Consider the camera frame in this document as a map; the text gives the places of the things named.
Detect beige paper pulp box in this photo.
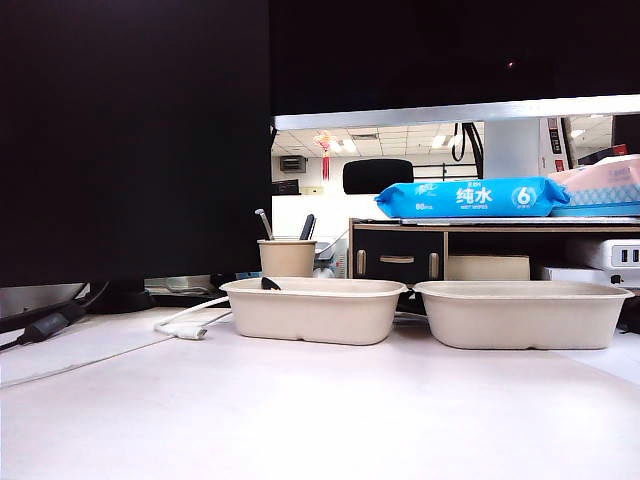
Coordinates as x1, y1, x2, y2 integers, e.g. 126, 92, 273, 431
219, 277, 409, 346
413, 279, 636, 350

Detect beige cardboard box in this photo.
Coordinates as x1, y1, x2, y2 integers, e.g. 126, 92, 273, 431
446, 253, 531, 281

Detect white flat box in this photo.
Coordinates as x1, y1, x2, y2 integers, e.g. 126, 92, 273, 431
542, 264, 609, 287

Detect brown paper cup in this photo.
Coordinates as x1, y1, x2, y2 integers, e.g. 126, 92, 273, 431
256, 238, 319, 281

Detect silver tipped pen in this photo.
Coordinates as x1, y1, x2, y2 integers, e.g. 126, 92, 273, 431
253, 208, 276, 241

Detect wooden desk riser black drawers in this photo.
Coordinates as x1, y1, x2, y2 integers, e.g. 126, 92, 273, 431
348, 215, 640, 282

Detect red hanging knot ornament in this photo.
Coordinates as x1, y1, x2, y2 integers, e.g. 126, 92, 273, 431
314, 130, 337, 181

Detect black office chair back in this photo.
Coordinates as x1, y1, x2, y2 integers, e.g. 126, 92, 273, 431
342, 158, 415, 195

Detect blue wet wipes pack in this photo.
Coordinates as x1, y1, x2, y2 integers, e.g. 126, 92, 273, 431
374, 175, 572, 219

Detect black computer monitor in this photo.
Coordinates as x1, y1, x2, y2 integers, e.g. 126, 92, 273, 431
0, 0, 274, 315

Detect black monitor with silver edge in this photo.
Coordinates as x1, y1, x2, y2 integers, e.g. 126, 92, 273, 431
268, 0, 640, 132

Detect white panel with red label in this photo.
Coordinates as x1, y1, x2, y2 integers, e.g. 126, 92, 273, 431
537, 115, 574, 176

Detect pink tissue pack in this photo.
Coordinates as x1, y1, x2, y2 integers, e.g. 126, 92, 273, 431
547, 153, 640, 207

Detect white USB hub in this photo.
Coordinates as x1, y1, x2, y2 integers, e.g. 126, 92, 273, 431
602, 238, 640, 271

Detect white USB-C cable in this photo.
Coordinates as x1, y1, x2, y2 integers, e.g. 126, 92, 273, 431
152, 294, 234, 341

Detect black hanging cables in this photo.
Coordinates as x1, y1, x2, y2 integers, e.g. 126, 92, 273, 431
451, 121, 485, 179

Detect thin white cable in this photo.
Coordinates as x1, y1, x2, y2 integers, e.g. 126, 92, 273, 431
0, 337, 169, 390

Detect dark gray cable adapter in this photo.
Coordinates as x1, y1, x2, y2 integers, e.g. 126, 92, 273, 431
0, 299, 89, 351

